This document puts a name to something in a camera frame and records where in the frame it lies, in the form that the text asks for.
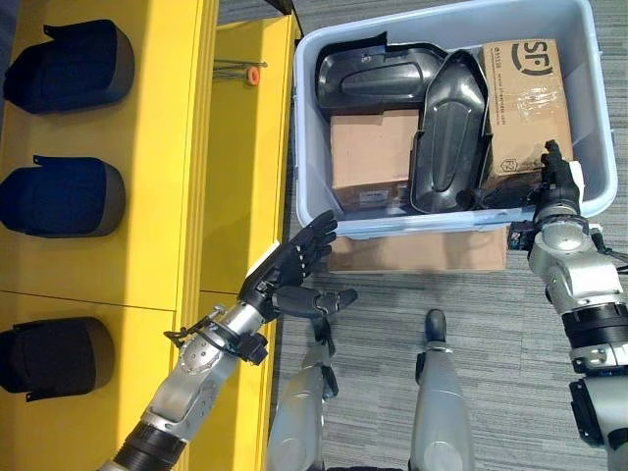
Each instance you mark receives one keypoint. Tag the yellow shelf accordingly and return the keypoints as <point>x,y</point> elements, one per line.
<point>142,235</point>

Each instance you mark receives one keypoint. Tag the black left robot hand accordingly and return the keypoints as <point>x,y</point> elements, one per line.
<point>294,255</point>

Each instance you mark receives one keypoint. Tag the black sole-shaped plastic part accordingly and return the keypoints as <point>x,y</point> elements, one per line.
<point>449,142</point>
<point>64,196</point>
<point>373,76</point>
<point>71,66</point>
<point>54,358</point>

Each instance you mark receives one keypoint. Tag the pale blue plastic box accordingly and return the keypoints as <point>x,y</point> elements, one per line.
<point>441,122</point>

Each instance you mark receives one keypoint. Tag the silver robot leg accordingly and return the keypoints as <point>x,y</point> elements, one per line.
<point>439,392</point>
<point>306,392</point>

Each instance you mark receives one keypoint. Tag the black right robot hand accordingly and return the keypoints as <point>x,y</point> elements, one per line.
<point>559,181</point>

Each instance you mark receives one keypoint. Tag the flat cardboard box under bin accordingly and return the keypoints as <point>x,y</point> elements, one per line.
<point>417,250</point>

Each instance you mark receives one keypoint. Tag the plain brown cardboard box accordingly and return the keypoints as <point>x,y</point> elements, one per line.
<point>373,154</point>

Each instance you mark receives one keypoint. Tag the orange-capped metal tool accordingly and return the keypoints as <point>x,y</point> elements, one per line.
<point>245,71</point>

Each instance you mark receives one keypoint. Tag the silver right robot leg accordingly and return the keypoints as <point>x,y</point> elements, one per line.
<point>439,392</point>

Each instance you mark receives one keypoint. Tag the printed brown cardboard box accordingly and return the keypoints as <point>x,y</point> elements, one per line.
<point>527,108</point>

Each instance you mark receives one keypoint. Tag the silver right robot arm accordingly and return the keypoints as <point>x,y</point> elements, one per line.
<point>584,299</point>

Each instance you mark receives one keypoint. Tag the silver left robot leg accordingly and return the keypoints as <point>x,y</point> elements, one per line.
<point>306,392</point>

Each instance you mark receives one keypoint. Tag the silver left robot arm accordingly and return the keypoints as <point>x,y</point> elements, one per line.
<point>196,373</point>

